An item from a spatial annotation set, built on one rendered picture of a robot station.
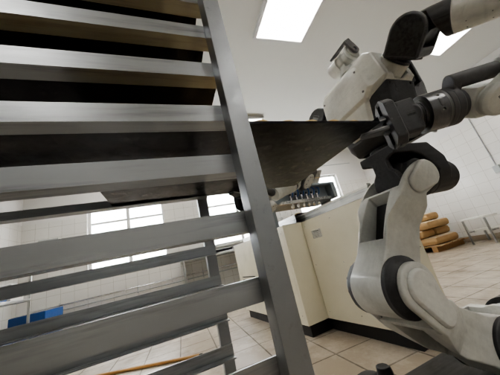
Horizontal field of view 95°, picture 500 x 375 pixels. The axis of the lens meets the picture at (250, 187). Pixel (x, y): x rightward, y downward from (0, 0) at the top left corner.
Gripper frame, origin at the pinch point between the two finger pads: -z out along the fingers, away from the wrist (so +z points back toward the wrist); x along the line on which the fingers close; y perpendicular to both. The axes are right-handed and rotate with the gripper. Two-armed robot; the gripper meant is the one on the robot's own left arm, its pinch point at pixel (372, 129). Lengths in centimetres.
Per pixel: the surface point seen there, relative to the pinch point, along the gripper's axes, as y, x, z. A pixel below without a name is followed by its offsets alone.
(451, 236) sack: -461, -67, 257
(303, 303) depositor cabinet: -138, -63, -32
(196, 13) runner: 21.8, 26.0, -31.5
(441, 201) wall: -502, 2, 291
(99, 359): 2, -37, -76
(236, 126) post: 25.5, -4.1, -28.2
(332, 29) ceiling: -181, 213, 84
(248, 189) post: 25.7, -13.9, -28.5
